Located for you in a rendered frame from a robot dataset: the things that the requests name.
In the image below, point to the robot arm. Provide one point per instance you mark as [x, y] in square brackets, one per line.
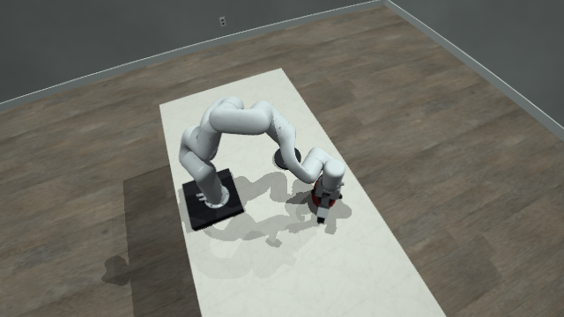
[224, 119]

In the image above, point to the red kettle with black handle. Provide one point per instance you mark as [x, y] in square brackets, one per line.
[316, 202]

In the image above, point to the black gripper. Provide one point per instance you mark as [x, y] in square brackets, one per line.
[318, 191]

